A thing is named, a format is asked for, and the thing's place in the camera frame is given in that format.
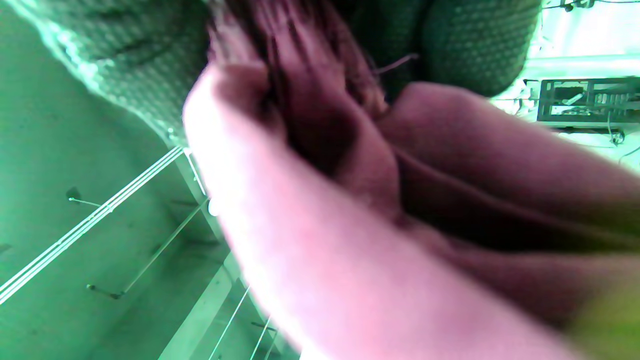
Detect person's right hand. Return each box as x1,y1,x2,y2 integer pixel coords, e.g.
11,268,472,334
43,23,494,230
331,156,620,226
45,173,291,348
10,0,543,146

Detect maroon shorts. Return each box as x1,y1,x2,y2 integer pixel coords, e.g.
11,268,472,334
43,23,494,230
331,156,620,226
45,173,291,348
182,0,640,360

